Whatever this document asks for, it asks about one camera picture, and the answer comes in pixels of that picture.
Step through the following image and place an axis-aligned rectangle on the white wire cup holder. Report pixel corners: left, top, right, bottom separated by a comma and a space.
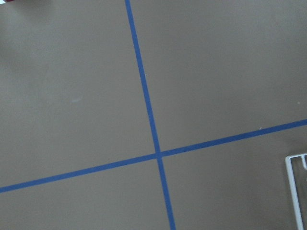
285, 153, 307, 230

